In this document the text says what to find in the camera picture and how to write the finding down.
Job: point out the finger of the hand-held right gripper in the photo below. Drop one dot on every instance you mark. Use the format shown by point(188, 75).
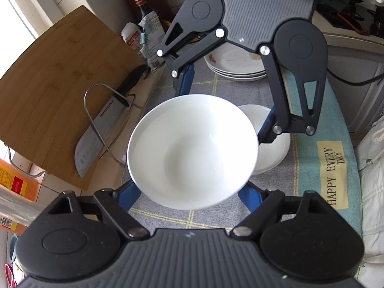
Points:
point(267, 123)
point(186, 81)

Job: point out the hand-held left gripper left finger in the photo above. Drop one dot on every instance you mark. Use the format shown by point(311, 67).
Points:
point(129, 193)

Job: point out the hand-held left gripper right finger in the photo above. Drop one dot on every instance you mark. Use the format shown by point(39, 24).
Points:
point(250, 198)

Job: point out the green bag clip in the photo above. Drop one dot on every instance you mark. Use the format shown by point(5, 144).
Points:
point(142, 39)

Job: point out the white blue printed bag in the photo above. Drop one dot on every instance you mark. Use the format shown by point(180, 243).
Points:
point(154, 27)

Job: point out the grey teal checked towel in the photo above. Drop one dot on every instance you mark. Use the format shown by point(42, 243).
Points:
point(333, 117)

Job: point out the white red food package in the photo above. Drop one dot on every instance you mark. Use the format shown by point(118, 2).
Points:
point(130, 33)

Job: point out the brown knife block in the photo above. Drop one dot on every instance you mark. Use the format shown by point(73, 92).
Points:
point(162, 0)

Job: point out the tall plastic wrap roll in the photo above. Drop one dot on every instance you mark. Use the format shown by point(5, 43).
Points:
point(18, 210)

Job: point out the white quilted jacket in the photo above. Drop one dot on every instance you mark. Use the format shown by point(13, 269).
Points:
point(372, 186)

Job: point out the wooden cutting board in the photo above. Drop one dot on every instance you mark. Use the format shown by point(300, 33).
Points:
point(60, 81)

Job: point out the blue plastic lid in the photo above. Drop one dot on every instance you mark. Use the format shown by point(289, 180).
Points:
point(13, 249)

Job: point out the red plastic lid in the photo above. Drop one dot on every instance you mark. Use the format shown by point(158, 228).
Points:
point(9, 273)

